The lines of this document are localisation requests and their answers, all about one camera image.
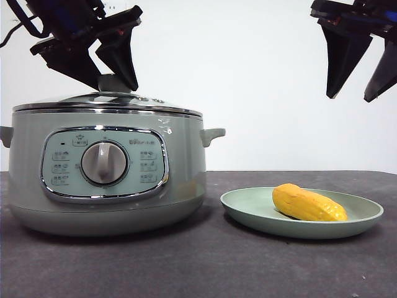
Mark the yellow corn cob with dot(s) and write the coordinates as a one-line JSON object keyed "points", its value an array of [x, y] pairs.
{"points": [[307, 203]]}

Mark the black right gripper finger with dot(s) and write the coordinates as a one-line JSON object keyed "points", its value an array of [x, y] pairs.
{"points": [[386, 71], [341, 52]]}

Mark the glass lid with green knob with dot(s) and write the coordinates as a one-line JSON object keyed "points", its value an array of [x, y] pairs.
{"points": [[108, 104]]}

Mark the pale green electric steamer pot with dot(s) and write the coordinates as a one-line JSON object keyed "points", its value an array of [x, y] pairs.
{"points": [[186, 186]]}

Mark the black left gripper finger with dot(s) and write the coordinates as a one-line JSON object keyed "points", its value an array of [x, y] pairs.
{"points": [[74, 63], [122, 59]]}

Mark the grey steamer dial knob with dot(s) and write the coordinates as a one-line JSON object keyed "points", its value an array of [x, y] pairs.
{"points": [[104, 163]]}

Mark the pale green round plate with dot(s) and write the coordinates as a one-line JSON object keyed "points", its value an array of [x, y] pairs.
{"points": [[248, 205]]}

